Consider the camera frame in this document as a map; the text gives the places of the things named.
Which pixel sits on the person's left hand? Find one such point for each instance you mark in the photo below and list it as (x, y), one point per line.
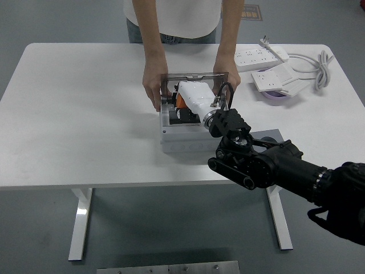
(232, 71)

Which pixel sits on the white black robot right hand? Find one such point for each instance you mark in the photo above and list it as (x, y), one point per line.
(196, 97)

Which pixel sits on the person's right hand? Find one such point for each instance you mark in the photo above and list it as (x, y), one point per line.
(152, 82)

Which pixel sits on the orange cylindrical battery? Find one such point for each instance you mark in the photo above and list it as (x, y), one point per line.
(180, 102)

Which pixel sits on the transparent hinged box lid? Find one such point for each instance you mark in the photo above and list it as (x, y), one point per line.
(194, 76)

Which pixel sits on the grey plastic junction box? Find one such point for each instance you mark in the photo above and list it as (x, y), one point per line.
(182, 134)

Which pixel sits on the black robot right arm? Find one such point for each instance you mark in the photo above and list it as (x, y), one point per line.
(285, 165)

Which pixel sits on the person's left forearm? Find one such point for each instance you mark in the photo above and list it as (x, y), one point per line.
(229, 31)

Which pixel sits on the person's right forearm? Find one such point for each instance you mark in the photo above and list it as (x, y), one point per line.
(151, 34)

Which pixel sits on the grey block battery holder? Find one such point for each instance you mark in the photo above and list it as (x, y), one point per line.
(268, 133)

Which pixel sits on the long white power strip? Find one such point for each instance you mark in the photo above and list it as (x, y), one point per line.
(256, 57)

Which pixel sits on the flat white socket panel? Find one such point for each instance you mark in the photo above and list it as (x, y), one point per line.
(268, 78)

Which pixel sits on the purple round disc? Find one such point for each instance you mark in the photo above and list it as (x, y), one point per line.
(273, 95)

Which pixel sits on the brown floor sign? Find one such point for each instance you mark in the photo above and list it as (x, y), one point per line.
(252, 12)

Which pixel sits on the person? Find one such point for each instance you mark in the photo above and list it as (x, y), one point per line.
(182, 17)

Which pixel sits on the white table leg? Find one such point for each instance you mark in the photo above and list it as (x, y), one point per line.
(78, 222)
(280, 222)

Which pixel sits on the grey metal plate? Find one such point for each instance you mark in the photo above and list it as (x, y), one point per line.
(168, 268)

